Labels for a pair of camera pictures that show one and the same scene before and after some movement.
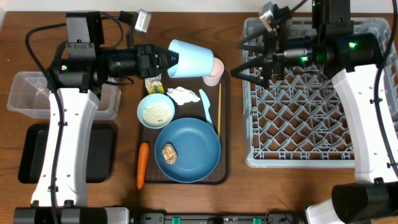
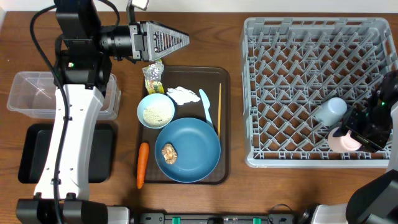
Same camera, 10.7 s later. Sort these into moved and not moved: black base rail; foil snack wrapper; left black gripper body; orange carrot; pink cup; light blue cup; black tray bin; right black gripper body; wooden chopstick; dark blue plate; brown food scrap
Moved: right black gripper body; left black gripper body; pink cup; light blue cup
Not moved: black base rail; wooden chopstick; dark blue plate; brown food scrap; black tray bin; foil snack wrapper; orange carrot
